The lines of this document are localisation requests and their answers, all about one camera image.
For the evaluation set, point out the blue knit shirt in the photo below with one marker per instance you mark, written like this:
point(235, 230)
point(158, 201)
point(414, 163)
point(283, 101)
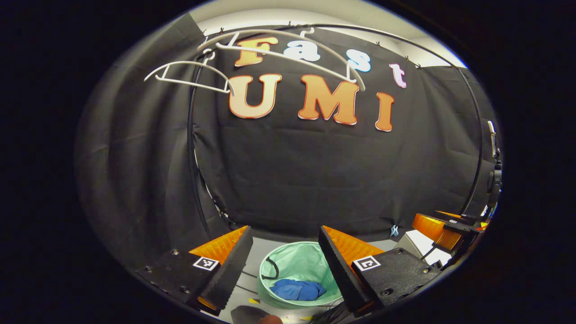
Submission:
point(297, 290)

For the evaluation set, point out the black clothes rack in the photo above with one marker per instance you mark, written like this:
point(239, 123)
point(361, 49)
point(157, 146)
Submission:
point(191, 153)

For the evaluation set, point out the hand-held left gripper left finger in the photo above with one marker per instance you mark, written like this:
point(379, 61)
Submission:
point(234, 270)

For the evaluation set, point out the green laundry hamper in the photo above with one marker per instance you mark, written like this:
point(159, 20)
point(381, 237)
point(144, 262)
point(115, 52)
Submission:
point(297, 265)

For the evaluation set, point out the white box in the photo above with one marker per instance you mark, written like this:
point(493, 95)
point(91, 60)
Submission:
point(423, 243)

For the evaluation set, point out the white plastic hanger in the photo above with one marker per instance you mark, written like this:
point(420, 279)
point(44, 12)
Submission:
point(288, 38)
point(189, 63)

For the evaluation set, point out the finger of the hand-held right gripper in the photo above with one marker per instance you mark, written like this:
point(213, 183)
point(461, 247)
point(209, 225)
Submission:
point(459, 225)
point(432, 229)

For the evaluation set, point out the light blue plastic clip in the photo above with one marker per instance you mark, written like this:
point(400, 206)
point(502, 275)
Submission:
point(394, 231)

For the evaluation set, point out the black backdrop cloth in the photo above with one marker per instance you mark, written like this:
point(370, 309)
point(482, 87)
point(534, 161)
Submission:
point(315, 180)

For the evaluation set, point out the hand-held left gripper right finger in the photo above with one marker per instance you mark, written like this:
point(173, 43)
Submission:
point(342, 270)

